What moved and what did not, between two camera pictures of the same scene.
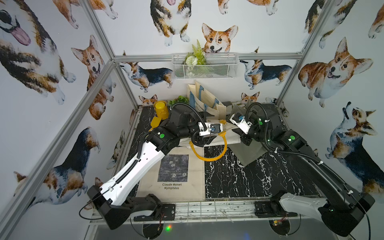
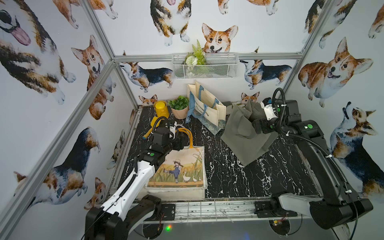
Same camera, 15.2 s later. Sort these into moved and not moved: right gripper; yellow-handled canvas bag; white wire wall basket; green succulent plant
Moved: yellow-handled canvas bag; right gripper
Not moved: white wire wall basket; green succulent plant
